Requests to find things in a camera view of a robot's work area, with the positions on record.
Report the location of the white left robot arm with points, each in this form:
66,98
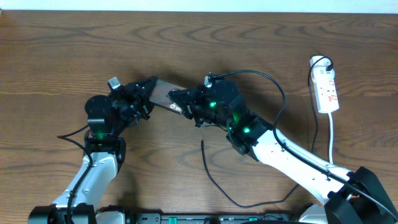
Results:
104,152

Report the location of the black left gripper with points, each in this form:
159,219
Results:
140,97

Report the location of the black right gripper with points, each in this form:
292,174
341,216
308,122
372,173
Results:
190,99

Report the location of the white power strip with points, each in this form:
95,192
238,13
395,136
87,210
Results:
322,75

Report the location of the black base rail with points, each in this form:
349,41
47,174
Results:
156,218

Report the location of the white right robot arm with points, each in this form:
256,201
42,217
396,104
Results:
344,196

